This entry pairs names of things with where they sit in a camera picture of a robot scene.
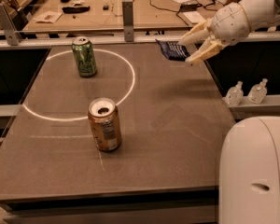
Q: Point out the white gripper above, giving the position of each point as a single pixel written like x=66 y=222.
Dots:
x=230 y=24

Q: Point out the blue rxbar blueberry wrapper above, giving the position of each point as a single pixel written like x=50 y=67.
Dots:
x=173 y=51

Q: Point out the orange soda can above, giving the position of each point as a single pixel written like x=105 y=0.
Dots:
x=103 y=116

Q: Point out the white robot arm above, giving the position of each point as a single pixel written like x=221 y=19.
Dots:
x=249 y=170

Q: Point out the green soda can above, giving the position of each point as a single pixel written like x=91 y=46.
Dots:
x=84 y=56

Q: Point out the white label card right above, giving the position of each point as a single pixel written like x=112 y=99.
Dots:
x=194 y=17

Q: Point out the black power adapter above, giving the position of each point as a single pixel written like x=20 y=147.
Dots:
x=188 y=7

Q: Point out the clear small bottle left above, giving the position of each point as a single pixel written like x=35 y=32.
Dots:
x=234 y=94

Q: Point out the clear small bottle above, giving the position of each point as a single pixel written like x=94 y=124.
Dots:
x=234 y=94
x=258 y=92

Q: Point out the clear small bottle right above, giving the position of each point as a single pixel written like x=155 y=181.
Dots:
x=258 y=92

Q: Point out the black flat tool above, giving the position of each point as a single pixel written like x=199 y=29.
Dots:
x=75 y=10

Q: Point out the white paper card left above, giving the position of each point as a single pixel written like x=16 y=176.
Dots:
x=48 y=17

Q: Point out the metal bracket post centre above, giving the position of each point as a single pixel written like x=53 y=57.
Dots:
x=127 y=14

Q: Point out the metal bracket post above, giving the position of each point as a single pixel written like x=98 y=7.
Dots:
x=12 y=36
x=127 y=14

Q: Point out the metal bracket post left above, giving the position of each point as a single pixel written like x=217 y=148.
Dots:
x=12 y=36

